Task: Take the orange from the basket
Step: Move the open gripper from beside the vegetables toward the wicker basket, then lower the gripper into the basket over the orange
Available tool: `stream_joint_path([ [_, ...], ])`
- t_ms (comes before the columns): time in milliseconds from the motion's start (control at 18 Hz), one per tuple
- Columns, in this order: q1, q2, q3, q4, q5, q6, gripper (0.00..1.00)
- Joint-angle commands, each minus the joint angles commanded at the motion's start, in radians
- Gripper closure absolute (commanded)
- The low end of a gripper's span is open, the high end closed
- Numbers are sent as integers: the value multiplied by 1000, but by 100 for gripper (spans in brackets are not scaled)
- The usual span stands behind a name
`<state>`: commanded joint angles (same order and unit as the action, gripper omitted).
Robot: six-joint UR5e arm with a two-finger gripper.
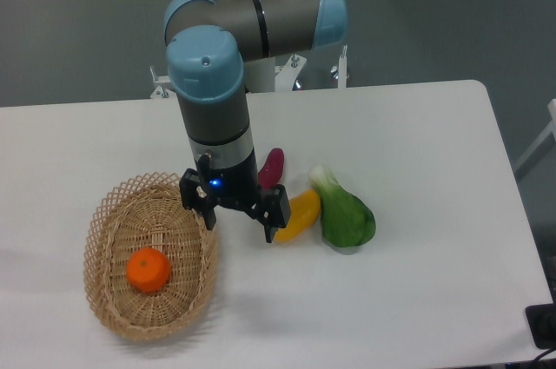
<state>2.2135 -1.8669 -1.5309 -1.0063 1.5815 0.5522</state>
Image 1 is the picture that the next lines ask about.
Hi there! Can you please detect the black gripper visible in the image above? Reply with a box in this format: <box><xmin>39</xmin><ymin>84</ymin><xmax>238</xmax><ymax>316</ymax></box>
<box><xmin>179</xmin><ymin>150</ymin><xmax>291</xmax><ymax>244</ymax></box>

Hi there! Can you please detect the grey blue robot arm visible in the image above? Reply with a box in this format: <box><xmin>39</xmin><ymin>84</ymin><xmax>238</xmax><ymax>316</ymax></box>
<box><xmin>163</xmin><ymin>0</ymin><xmax>348</xmax><ymax>241</ymax></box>

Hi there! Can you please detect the woven wicker basket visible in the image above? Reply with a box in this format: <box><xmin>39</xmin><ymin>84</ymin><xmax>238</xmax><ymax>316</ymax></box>
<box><xmin>83</xmin><ymin>173</ymin><xmax>218</xmax><ymax>341</ymax></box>

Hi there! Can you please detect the purple sweet potato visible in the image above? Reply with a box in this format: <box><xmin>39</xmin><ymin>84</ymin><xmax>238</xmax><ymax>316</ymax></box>
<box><xmin>258</xmin><ymin>148</ymin><xmax>285</xmax><ymax>189</ymax></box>

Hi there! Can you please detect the yellow pepper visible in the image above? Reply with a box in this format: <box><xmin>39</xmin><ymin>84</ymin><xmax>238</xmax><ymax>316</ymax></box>
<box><xmin>275</xmin><ymin>189</ymin><xmax>321</xmax><ymax>242</ymax></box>

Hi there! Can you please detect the orange fruit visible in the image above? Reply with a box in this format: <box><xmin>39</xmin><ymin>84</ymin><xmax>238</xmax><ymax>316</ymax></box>
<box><xmin>126</xmin><ymin>247</ymin><xmax>171</xmax><ymax>293</ymax></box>

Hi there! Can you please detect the green bok choy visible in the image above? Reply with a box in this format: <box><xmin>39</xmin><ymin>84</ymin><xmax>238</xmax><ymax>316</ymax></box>
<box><xmin>308</xmin><ymin>164</ymin><xmax>376</xmax><ymax>248</ymax></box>

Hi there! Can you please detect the black device at edge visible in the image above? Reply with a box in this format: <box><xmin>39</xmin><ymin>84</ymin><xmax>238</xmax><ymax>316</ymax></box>
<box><xmin>525</xmin><ymin>303</ymin><xmax>555</xmax><ymax>350</ymax></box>

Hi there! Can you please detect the white frame at right edge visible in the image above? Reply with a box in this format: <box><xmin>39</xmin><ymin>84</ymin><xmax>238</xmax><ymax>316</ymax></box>
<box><xmin>513</xmin><ymin>99</ymin><xmax>555</xmax><ymax>182</ymax></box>

